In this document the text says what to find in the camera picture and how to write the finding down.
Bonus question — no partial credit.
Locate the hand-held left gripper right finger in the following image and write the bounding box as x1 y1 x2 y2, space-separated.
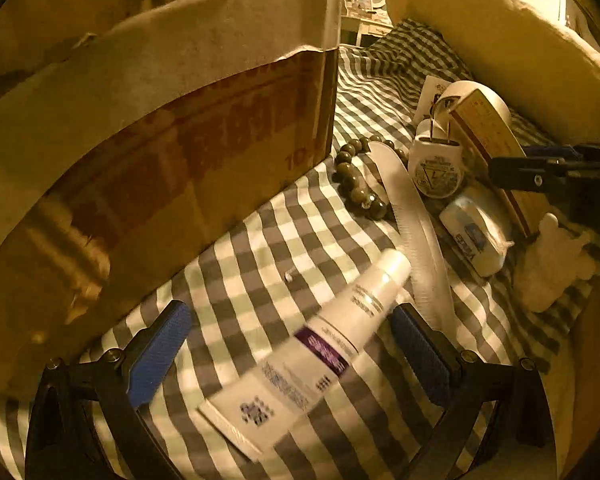
390 303 556 480

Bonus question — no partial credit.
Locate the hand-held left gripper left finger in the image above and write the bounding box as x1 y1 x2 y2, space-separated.
27 301 193 480

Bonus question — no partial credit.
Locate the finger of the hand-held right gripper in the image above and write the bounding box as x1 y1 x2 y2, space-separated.
489 156 573 192
524 144 588 161

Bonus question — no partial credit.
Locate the wooden box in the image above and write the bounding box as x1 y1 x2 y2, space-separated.
447 89 546 238

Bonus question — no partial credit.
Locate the white tape roll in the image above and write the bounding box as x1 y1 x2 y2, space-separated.
430 80 513 161

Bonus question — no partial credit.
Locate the small white blue-label case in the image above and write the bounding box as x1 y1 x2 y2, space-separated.
439 195 513 278

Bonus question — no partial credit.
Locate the white bear figurine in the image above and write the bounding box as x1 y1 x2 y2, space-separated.
512 212 598 313

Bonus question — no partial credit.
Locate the white round plug adapter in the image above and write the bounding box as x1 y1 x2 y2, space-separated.
411 105 466 200

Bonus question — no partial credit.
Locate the white cream tube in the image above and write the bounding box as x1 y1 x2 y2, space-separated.
197 249 413 462

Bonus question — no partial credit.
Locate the white translucent strip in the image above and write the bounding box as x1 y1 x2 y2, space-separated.
367 140 453 331

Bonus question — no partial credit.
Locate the white paper tag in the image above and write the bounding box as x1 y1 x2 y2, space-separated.
415 76 453 123

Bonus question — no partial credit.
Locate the dark bead bracelet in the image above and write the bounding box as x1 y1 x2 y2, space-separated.
334 134 411 221

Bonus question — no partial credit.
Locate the brown cardboard box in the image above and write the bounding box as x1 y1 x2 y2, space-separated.
0 0 343 401

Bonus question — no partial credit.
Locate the cream pillow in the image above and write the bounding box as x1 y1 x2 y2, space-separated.
382 0 600 146

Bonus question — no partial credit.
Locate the grey checked cloth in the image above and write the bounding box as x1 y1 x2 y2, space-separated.
0 17 600 480

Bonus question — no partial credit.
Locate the white dressing table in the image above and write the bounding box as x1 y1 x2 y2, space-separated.
340 5 396 48

